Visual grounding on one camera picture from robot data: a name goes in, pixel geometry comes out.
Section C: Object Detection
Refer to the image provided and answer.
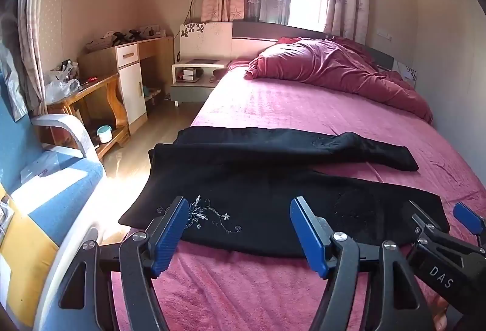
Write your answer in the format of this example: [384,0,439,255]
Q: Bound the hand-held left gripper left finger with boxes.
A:
[57,196,190,331]

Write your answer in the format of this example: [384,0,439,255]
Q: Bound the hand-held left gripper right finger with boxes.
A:
[289,196,428,331]

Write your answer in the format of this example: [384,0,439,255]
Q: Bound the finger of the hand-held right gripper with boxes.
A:
[406,200,453,241]
[453,202,486,253]

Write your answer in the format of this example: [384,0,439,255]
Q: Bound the black pants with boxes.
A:
[118,126,450,259]

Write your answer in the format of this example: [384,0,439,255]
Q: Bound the person's right hand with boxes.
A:
[432,296,452,331]

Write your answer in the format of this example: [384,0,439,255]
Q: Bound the small teal and white pot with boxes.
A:
[96,125,113,144]

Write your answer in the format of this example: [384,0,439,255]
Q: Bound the bed with pink sheet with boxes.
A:
[110,57,486,331]

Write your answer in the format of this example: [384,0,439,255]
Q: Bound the blue and yellow sofa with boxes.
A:
[0,42,111,331]

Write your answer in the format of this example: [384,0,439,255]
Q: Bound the white plastic packet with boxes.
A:
[21,152,61,183]

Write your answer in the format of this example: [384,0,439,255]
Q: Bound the white floral headboard panel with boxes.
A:
[179,22,233,62]
[395,61,418,88]

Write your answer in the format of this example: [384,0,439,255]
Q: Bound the white and grey nightstand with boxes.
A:
[171,58,232,107]

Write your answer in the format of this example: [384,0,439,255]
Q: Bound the wooden desk with white cabinet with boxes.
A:
[78,35,175,126]

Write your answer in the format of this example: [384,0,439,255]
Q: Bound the curved wooden side table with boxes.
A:
[42,73,132,160]

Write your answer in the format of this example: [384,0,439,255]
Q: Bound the dark red duvet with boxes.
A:
[244,36,434,124]

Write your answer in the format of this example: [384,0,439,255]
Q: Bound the clear plastic bag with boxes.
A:
[45,78,81,104]

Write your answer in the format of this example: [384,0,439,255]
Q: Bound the black gadgets on desk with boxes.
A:
[110,30,143,45]

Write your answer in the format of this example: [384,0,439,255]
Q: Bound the silver foil bag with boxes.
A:
[0,38,29,122]

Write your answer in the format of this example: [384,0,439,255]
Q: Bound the pale striped side curtain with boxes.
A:
[17,0,54,115]

